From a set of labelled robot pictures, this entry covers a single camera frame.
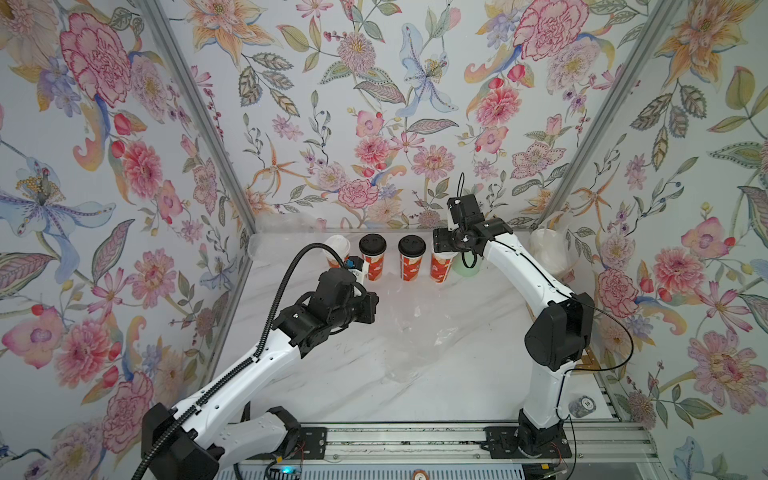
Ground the red cup white lid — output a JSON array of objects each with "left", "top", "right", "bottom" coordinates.
[
  {"left": 430, "top": 252, "right": 457, "bottom": 284},
  {"left": 324, "top": 234, "right": 351, "bottom": 268}
]

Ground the clear plastic carrier bag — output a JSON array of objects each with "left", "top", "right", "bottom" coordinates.
[{"left": 528, "top": 225, "right": 578, "bottom": 284}]

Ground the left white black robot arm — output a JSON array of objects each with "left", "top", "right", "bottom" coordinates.
[{"left": 134, "top": 268, "right": 379, "bottom": 479}]

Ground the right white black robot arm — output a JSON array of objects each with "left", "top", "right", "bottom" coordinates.
[{"left": 433, "top": 194, "right": 595, "bottom": 457}]

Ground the stack of clear bags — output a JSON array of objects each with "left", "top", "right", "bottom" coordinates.
[{"left": 239, "top": 213, "right": 331, "bottom": 313}]

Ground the green straw holder cup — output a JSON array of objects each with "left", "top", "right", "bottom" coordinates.
[{"left": 452, "top": 252, "right": 483, "bottom": 278}]

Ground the red cup black lid right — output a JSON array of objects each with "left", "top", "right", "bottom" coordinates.
[{"left": 398, "top": 234, "right": 426, "bottom": 282}]

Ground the red cup black lid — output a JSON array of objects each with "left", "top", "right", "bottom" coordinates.
[
  {"left": 398, "top": 234, "right": 426, "bottom": 282},
  {"left": 358, "top": 233, "right": 387, "bottom": 281}
]

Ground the red cup black lid left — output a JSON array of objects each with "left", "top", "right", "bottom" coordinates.
[{"left": 358, "top": 233, "right": 387, "bottom": 281}]

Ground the right thin black cable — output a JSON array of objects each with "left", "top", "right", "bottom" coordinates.
[{"left": 455, "top": 172, "right": 635, "bottom": 480}]

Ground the left black corrugated cable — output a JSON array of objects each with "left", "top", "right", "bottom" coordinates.
[{"left": 130, "top": 242, "right": 349, "bottom": 480}]

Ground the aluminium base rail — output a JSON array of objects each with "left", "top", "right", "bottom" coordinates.
[{"left": 239, "top": 422, "right": 659, "bottom": 467}]

